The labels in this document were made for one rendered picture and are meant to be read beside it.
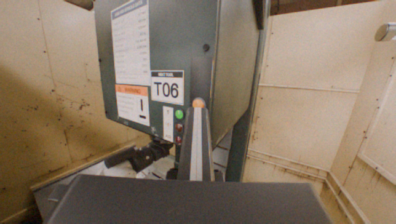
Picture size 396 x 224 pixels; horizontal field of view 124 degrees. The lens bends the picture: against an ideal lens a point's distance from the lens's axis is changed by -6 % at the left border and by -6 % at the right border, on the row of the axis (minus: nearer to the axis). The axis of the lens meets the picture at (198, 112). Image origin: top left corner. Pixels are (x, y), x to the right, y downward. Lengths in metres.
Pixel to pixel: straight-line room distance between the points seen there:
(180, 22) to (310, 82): 1.13
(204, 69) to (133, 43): 0.22
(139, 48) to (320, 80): 1.22
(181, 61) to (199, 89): 0.07
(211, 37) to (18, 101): 1.35
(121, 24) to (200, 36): 0.25
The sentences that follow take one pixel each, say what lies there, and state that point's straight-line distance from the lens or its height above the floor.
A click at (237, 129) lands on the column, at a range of 0.95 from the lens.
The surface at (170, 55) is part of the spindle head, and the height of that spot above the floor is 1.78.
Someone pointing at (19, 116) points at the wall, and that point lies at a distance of 1.43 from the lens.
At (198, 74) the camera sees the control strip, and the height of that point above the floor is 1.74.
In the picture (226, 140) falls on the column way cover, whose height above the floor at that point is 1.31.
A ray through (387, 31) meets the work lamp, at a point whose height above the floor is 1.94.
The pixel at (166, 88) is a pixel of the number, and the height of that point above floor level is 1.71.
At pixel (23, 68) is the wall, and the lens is 1.41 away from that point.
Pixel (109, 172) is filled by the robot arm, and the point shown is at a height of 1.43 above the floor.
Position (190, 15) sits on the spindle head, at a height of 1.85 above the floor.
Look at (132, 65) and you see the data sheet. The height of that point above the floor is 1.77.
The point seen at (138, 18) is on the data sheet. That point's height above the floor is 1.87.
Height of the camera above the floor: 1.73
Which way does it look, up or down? 14 degrees down
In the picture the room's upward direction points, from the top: 3 degrees clockwise
